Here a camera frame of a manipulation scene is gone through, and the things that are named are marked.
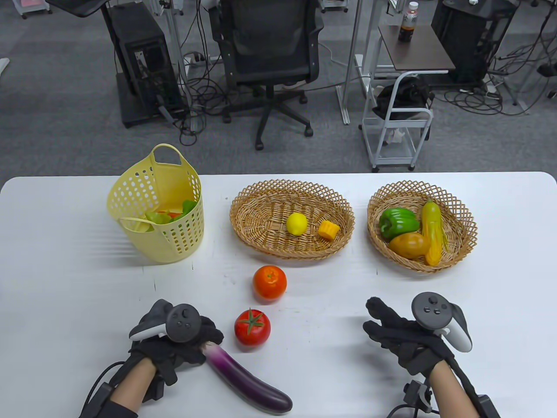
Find person's right hand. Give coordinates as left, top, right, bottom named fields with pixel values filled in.
left=363, top=297, right=455, bottom=377

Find person's left hand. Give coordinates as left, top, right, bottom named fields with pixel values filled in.
left=129, top=299, right=225, bottom=386

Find purple eggplant object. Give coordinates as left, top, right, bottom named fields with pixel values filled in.
left=202, top=343, right=293, bottom=414

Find red tomato object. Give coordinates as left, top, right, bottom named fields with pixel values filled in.
left=234, top=308, right=272, bottom=347

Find yellow brown mango object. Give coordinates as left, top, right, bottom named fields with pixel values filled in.
left=388, top=232, right=431, bottom=260

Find yellow plastic basket container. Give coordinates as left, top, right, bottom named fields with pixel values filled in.
left=106, top=143, right=205, bottom=265

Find orange tangerine object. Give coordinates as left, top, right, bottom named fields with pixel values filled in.
left=253, top=265, right=288, bottom=300

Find long yellow corn cob object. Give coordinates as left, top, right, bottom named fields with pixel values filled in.
left=420, top=198, right=449, bottom=266

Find green bell pepper object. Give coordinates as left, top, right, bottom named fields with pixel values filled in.
left=378, top=207, right=421, bottom=240

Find round wicker basket container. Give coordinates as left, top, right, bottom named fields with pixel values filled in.
left=367, top=180, right=478, bottom=273

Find light green lettuce leaf object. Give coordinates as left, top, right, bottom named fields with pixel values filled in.
left=144, top=210, right=183, bottom=225

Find leafy orange carrot object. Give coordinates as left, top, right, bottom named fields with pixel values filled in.
left=157, top=199, right=197, bottom=219

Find oval wicker basket container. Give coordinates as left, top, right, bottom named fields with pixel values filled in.
left=229, top=179, right=355, bottom=261

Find yellow lemon object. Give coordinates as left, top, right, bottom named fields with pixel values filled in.
left=286, top=212, right=309, bottom=236

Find person's right forearm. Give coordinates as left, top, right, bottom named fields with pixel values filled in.
left=429, top=361, right=479, bottom=418

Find person's left forearm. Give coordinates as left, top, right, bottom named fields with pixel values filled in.
left=109, top=359, right=157, bottom=418

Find left grey white controller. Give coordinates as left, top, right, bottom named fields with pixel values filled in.
left=129, top=303, right=202, bottom=343

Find grey white controller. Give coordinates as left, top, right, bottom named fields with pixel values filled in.
left=411, top=292, right=473, bottom=353
left=129, top=303, right=202, bottom=343

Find right grey white controller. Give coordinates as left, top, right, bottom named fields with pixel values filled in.
left=411, top=292, right=473, bottom=353

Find left black sensor box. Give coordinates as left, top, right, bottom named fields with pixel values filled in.
left=89, top=382, right=114, bottom=412

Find black sensor box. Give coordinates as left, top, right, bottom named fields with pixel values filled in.
left=474, top=394, right=501, bottom=418
left=89, top=382, right=114, bottom=412

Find right black sensor box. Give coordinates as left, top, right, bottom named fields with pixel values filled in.
left=474, top=394, right=501, bottom=418

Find white rolling cart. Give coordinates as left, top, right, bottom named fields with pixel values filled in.
left=359, top=71, right=434, bottom=172

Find black bag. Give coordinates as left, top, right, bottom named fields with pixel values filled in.
left=373, top=78, right=435, bottom=120

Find brown side table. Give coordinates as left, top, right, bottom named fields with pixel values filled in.
left=378, top=24, right=456, bottom=72

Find black computer tower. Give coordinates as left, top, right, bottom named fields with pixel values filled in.
left=107, top=2, right=188, bottom=129
left=431, top=0, right=518, bottom=83

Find dark drink bottle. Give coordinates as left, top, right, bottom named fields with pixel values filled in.
left=398, top=1, right=419, bottom=43

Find black office chair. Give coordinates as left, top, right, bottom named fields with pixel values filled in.
left=209, top=0, right=325, bottom=151

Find white cart with pink top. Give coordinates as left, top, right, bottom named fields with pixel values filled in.
left=12, top=0, right=49, bottom=19

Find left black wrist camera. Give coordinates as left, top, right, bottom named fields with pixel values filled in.
left=141, top=374, right=167, bottom=403

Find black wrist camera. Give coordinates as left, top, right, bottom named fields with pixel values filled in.
left=403, top=380, right=436, bottom=414
left=141, top=374, right=167, bottom=403

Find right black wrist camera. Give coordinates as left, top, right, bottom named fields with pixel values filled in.
left=403, top=380, right=436, bottom=414

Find right black glove cable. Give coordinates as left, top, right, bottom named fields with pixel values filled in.
left=386, top=403, right=440, bottom=418

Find left black wrist strap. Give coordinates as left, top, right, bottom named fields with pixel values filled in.
left=98, top=400, right=140, bottom=418

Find tangle of black cables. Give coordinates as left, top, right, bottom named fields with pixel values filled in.
left=435, top=0, right=557, bottom=116
left=172, top=0, right=235, bottom=146

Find white metal frame legs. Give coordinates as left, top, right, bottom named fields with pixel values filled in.
left=337, top=0, right=377, bottom=125

